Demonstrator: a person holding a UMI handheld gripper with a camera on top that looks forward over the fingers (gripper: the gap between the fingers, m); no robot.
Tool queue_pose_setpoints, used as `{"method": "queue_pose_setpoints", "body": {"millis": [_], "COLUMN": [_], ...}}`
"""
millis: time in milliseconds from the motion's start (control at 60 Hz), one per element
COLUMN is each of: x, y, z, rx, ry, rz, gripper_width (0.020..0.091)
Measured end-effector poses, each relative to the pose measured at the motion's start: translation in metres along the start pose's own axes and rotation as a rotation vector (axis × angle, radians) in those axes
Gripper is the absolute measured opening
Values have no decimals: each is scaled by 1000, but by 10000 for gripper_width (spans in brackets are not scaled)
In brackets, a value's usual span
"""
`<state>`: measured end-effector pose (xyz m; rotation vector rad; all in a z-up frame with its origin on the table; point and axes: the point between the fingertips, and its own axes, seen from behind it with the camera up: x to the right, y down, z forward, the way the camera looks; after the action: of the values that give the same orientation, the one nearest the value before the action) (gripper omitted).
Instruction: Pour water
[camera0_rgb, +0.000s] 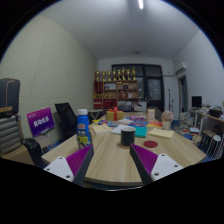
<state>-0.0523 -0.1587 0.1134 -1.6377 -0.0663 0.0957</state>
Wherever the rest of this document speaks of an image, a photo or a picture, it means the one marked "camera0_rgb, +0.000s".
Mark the cluttered side desk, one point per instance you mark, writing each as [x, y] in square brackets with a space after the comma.
[213, 116]

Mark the black cup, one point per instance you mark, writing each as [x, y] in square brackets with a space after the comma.
[127, 137]

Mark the white wall air conditioner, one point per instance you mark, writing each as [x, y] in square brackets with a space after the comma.
[181, 68]

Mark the beige book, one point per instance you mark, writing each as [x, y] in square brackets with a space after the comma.
[101, 129]

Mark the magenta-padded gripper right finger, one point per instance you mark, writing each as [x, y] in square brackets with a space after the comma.
[146, 159]

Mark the flat round red coaster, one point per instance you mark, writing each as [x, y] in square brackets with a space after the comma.
[150, 144]

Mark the ceiling tube light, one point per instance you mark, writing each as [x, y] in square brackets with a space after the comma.
[141, 4]

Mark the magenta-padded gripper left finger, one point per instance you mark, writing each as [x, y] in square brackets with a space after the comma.
[78, 160]

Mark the small round side table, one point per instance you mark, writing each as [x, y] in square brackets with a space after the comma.
[95, 112]

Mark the pale yellow book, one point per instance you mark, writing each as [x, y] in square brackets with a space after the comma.
[161, 133]

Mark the white round stool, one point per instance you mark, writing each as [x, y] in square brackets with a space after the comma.
[216, 140]

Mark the black office chair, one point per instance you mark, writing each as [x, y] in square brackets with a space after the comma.
[66, 120]

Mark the wooden shelf unit with trophies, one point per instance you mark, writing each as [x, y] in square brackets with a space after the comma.
[115, 91]

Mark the teal book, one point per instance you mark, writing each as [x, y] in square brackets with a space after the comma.
[141, 132]

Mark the black chair armrest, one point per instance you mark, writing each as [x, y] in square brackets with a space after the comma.
[31, 150]

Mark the black case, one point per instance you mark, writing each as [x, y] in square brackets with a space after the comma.
[9, 96]

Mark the small orange standing box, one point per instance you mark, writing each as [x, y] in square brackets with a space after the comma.
[151, 115]

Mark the pink flowers in white pot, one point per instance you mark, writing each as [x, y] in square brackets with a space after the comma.
[167, 117]

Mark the yellow gift box red ribbon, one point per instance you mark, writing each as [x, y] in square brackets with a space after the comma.
[115, 115]

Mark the purple sign board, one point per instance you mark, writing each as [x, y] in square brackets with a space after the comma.
[40, 122]

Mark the black computer monitor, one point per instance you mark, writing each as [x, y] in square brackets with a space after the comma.
[196, 101]

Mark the blue drink bottle white cap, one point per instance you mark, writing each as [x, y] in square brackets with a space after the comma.
[83, 131]

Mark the orange book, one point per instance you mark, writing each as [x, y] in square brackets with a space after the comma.
[154, 124]

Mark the pink flat box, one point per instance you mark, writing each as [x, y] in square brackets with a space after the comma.
[137, 118]

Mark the white paper booklet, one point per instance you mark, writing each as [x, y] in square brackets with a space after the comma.
[116, 129]

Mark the black framed glass door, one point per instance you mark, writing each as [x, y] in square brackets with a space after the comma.
[154, 88]

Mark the grey striped chair back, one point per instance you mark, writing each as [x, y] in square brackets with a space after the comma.
[10, 133]

